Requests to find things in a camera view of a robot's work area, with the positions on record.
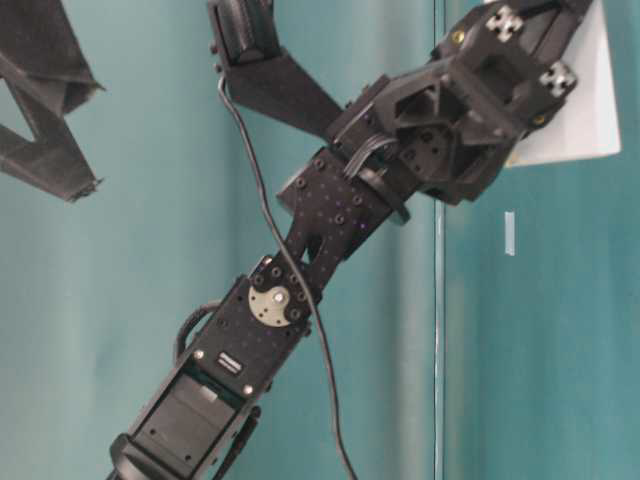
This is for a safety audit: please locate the black board-holding gripper body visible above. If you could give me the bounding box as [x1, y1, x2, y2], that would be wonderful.
[329, 1, 592, 205]

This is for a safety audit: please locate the black rod-gripper gripper finger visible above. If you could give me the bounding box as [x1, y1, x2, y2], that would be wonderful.
[1, 1, 102, 203]

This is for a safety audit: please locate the white wooden board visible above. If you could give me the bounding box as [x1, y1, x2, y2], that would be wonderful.
[505, 1, 622, 168]

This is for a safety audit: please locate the black board-side robot arm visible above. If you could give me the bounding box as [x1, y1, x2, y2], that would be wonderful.
[110, 1, 591, 479]

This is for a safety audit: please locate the light blue tape strip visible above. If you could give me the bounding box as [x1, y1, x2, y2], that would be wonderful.
[504, 211, 516, 256]

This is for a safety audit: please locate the black camera cable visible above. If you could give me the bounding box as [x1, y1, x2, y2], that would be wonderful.
[216, 74, 359, 480]

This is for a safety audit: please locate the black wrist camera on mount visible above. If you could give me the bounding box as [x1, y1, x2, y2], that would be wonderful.
[207, 1, 342, 138]

